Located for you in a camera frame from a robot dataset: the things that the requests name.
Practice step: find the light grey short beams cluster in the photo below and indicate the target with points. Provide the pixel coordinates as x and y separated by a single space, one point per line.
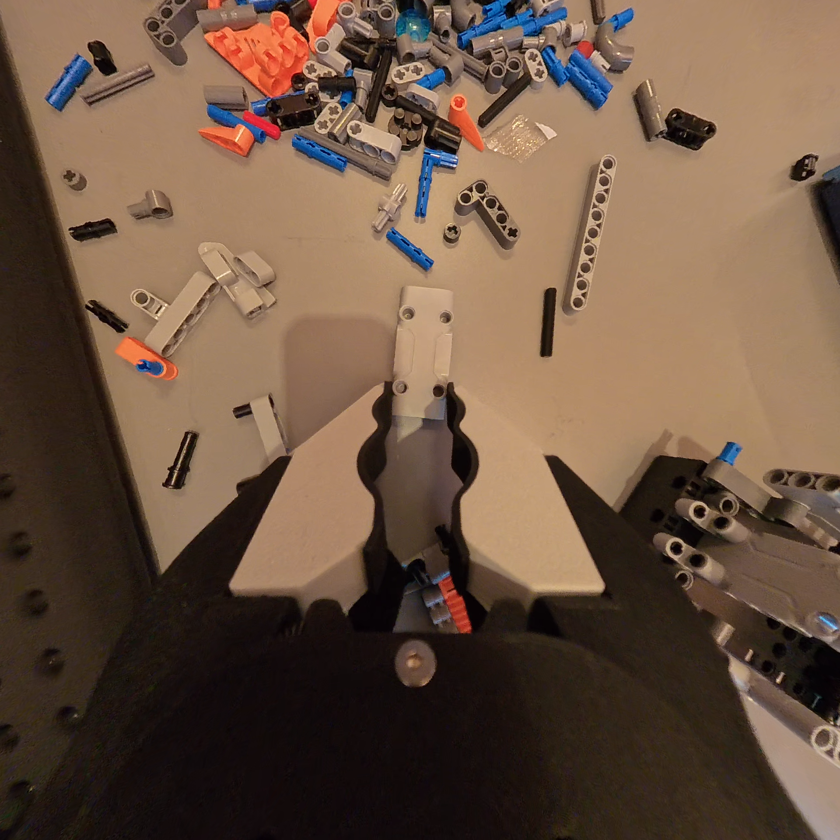
239 275

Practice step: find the black perforated panel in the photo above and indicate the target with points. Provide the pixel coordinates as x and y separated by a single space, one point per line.
39 394

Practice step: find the black axle rod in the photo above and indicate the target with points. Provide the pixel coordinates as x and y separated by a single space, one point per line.
548 321

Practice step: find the dark grey axle rod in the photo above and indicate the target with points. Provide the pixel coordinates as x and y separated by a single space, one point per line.
118 85

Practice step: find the black connector piece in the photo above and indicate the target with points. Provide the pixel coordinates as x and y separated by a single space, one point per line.
102 57

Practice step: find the dark grey angled beam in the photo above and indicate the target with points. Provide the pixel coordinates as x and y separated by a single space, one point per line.
502 226

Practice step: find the long grey holed beam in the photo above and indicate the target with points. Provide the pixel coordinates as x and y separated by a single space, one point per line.
590 236

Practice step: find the grey elbow connector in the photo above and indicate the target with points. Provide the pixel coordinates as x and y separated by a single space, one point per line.
151 205

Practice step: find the grey tube connector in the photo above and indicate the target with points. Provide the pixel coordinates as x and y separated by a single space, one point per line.
649 110

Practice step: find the clear plastic bag scrap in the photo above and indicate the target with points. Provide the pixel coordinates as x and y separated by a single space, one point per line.
518 136

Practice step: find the black holed connector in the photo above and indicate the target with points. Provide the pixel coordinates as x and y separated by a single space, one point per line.
689 124

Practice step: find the light grey panel piece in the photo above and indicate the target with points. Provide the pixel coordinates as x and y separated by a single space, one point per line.
423 348

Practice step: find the orange piece with blue pin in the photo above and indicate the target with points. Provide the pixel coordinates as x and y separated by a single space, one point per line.
145 359

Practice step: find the blue angled pin pair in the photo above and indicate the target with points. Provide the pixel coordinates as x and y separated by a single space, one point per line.
426 184

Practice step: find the light grey axle connector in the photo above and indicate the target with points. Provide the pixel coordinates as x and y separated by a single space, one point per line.
389 207

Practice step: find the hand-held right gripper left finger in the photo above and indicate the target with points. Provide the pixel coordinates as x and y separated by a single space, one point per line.
295 525

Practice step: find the pile of mixed building pieces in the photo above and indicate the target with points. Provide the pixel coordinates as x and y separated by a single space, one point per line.
367 65

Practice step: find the light grey beam with connector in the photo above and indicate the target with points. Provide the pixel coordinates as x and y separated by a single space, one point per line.
180 321

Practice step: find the black connector pin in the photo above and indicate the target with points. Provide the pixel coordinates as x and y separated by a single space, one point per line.
180 459
92 229
106 315

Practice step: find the white beam with black pins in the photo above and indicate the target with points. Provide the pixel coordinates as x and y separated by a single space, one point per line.
269 423

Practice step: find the small black grey piece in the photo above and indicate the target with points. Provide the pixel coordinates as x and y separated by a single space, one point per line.
804 167

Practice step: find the small grey bush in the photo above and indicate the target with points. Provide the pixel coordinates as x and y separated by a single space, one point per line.
74 178

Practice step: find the blue connector pin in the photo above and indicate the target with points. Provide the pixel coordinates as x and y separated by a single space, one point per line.
410 248
67 82

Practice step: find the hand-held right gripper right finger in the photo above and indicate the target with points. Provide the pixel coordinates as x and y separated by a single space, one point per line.
531 525

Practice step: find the orange toothed piece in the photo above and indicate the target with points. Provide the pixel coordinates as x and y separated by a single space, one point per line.
456 604

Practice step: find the partly built robot model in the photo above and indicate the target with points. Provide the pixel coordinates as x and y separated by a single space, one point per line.
754 558

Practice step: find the small dark bush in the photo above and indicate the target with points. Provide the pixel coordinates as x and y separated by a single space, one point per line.
451 233

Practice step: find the dark blue robot kit box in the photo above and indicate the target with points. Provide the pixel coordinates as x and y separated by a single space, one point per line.
830 216

